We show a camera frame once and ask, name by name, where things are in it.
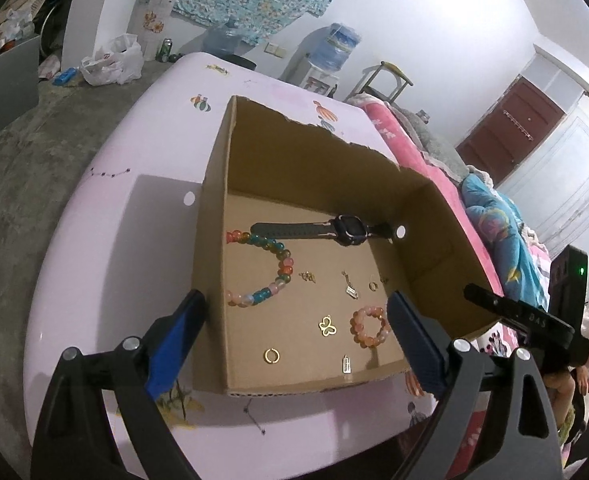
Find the white cabinet with stickers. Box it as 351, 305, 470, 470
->
137, 0, 185, 58

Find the grey board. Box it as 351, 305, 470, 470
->
0, 34, 42, 151

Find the person's right hand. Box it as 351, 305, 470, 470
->
545, 365, 589, 411

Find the blue patterned quilt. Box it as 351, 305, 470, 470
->
459, 175, 550, 311

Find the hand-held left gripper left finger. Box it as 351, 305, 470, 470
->
30, 287, 209, 480

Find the dark woven basket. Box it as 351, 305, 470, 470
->
224, 52, 258, 71

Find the grey fur blanket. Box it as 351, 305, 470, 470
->
389, 105, 495, 191

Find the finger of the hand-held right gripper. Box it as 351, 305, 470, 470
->
463, 282, 525, 326

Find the cardboard box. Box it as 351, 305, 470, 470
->
190, 95, 505, 396

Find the multicoloured bead bracelet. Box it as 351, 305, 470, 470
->
226, 230, 295, 309

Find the wooden chair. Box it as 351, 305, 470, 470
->
345, 61, 413, 106

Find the black digital wrist watch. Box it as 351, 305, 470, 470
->
250, 214, 395, 247

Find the blue water jug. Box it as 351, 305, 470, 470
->
202, 16, 248, 58

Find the orange bead bracelet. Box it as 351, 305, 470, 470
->
349, 305, 393, 350

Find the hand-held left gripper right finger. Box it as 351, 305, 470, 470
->
385, 290, 560, 480

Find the white plastic bag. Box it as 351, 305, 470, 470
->
79, 34, 145, 86

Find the brown wooden door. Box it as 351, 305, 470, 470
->
455, 76, 568, 186

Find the white panelled door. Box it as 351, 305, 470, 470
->
495, 92, 589, 301

